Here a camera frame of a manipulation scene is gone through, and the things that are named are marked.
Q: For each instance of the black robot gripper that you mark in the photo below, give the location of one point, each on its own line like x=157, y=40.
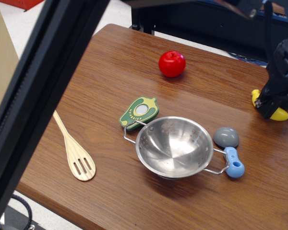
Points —
x=273, y=95

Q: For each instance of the yellow toy banana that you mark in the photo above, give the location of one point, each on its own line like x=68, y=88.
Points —
x=279, y=115

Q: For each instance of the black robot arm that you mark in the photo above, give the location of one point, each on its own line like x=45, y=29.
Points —
x=279, y=62

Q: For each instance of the grey blue measuring scoop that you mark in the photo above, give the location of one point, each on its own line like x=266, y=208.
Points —
x=228, y=139

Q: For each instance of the red toy apple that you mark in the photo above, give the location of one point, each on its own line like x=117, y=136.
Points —
x=172, y=64

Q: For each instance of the green toy pepper slice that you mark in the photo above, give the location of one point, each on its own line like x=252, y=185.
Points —
x=143, y=109

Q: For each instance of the wooden slotted spatula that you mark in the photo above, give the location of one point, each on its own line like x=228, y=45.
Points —
x=80, y=162

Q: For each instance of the red box on floor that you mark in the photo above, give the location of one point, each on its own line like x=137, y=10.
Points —
x=22, y=4

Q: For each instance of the black metal frame rail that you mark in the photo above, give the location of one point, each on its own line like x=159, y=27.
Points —
x=235, y=26

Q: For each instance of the steel colander with wire handles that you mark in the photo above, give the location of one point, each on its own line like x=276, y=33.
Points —
x=175, y=147

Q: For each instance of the aluminium base with cable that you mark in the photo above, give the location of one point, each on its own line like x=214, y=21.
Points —
x=14, y=220

